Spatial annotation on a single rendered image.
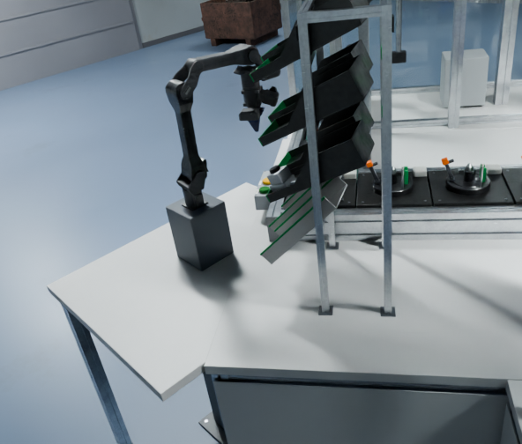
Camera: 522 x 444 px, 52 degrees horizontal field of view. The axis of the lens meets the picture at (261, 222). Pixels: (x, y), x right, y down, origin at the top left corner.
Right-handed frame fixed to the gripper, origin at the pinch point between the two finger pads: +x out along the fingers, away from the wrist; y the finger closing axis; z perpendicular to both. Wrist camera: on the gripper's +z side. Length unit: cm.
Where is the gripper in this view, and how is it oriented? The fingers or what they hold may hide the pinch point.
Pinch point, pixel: (256, 121)
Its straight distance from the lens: 179.1
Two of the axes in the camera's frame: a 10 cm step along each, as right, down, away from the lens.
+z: 9.8, -0.1, -2.1
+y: 1.7, -5.2, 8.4
